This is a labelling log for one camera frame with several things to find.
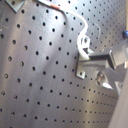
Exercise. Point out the perforated metal breadboard plate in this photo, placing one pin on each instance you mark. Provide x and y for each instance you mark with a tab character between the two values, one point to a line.
38	58

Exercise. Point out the metal corner bracket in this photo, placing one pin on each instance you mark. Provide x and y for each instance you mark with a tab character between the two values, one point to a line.
15	5

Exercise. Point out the black metal gripper right finger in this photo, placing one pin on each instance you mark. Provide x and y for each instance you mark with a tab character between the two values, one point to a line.
105	55

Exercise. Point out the blue knob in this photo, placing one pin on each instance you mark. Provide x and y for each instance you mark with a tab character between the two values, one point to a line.
125	34

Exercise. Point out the metal cable clip bracket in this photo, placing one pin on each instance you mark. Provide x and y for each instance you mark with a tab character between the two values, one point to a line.
83	44

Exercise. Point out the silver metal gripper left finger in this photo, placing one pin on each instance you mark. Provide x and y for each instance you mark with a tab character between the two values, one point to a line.
105	76

